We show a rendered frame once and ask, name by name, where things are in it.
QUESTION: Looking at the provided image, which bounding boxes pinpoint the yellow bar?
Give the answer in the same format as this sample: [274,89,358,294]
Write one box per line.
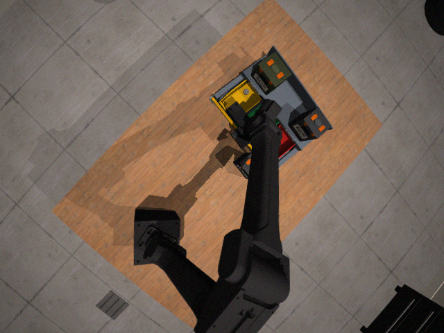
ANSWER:
[212,97,252,150]

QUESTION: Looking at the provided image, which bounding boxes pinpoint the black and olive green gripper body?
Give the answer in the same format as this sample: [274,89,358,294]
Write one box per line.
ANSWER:
[231,131,251,148]

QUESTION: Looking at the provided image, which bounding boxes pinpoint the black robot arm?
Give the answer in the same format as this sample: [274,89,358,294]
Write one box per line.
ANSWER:
[137,99,290,333]

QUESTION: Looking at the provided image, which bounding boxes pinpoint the dark grey shelf rack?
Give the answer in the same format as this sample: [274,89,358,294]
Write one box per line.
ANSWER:
[209,45,318,167]

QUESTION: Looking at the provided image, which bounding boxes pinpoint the yellow bin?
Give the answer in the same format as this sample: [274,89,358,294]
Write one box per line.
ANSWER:
[219,80,262,112]

